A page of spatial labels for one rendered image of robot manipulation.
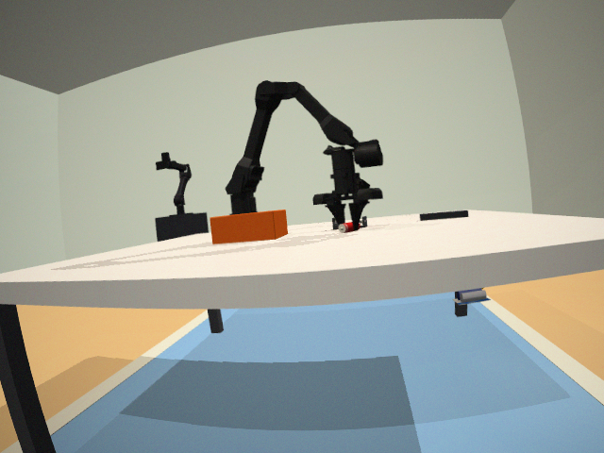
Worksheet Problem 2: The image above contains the red battery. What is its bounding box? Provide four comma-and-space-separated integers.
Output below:
339, 222, 361, 233

